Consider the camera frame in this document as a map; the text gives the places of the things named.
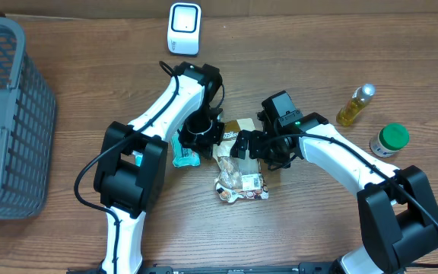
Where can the grey plastic shopping basket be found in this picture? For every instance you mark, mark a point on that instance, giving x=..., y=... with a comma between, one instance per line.
x=28, y=111

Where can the white black barcode scanner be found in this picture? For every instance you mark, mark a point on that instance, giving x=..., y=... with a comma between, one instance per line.
x=183, y=30

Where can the yellow oil bottle silver cap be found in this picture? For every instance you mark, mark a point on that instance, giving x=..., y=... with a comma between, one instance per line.
x=359, y=100

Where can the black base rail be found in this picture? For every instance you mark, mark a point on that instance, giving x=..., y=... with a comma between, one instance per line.
x=234, y=270

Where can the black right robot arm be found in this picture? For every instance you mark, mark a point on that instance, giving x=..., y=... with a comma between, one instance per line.
x=397, y=209

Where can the small teal tissue pack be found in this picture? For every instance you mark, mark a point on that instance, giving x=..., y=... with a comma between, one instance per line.
x=138, y=158

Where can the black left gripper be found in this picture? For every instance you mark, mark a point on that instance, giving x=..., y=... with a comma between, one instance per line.
x=207, y=138

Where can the brown snack package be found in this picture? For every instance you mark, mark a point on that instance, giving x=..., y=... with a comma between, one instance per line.
x=238, y=178

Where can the green lid jar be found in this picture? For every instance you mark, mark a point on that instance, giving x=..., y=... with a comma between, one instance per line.
x=390, y=139

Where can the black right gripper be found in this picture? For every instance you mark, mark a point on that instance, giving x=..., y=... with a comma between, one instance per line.
x=258, y=138

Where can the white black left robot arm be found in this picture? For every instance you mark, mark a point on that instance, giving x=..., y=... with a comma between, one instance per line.
x=131, y=167

